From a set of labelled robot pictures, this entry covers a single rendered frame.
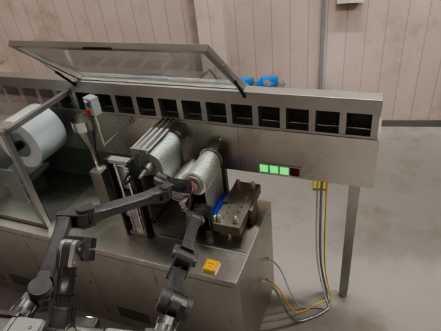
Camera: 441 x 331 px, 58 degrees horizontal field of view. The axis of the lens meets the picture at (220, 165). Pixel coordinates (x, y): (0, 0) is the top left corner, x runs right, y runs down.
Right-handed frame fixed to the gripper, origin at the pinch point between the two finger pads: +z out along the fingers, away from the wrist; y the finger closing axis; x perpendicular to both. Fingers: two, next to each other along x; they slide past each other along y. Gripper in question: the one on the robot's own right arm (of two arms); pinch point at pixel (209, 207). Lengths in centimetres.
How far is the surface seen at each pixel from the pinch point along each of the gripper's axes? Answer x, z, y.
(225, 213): -2.8, 5.6, 8.1
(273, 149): 35.9, 14.3, 30.0
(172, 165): 21.1, -1.2, -24.0
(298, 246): -52, 127, 35
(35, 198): -8, -23, -102
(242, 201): 3.1, 15.4, 14.6
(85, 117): 43, -7, -82
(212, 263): -25.6, -14.5, 10.7
